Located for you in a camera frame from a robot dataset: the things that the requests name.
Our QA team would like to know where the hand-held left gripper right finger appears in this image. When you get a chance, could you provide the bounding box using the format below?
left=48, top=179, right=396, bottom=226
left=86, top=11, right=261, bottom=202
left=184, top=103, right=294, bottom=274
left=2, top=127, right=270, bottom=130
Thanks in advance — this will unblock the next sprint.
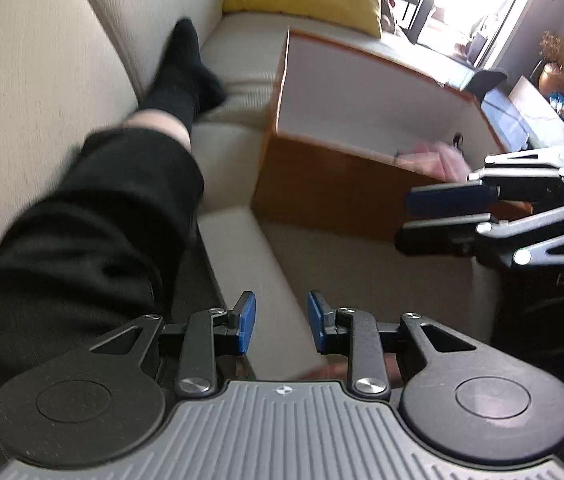
left=308, top=290, right=478, bottom=399

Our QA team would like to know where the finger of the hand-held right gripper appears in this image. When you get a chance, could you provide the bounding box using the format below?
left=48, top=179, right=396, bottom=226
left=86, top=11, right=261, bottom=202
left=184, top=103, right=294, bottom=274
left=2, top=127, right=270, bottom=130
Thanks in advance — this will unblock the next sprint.
left=404, top=147, right=564, bottom=219
left=393, top=199, right=564, bottom=268

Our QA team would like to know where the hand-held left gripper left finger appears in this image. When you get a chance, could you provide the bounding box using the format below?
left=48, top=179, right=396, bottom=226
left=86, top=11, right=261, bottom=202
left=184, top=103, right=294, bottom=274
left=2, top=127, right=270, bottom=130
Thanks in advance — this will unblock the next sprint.
left=88, top=290, right=257, bottom=397

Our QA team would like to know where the pink cloth item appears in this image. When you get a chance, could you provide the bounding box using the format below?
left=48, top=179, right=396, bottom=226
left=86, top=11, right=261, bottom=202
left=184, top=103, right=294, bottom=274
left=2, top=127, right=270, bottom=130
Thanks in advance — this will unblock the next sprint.
left=395, top=140, right=474, bottom=182

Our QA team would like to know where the orange cardboard box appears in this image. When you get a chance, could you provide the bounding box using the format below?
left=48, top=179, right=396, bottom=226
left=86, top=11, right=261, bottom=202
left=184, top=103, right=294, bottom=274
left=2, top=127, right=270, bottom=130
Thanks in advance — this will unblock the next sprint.
left=251, top=29, right=534, bottom=244

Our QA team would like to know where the white side table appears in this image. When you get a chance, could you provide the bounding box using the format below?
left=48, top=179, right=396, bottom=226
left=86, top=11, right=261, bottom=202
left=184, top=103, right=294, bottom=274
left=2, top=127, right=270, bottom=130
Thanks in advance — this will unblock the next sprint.
left=508, top=74, right=564, bottom=138

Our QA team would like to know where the vase with dried flowers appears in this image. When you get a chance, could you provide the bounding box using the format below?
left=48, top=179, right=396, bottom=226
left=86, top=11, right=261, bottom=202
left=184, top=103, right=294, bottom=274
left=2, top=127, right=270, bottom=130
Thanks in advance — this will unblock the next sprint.
left=536, top=30, right=564, bottom=97

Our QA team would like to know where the person's left leg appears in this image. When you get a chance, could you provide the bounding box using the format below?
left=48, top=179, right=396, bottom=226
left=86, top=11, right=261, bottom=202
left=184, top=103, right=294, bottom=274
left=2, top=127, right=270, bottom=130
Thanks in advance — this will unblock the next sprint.
left=0, top=18, right=227, bottom=391

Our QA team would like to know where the beige sofa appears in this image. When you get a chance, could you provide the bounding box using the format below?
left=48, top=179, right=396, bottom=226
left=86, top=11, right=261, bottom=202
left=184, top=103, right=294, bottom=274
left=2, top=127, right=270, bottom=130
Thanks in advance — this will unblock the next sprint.
left=0, top=0, right=503, bottom=411

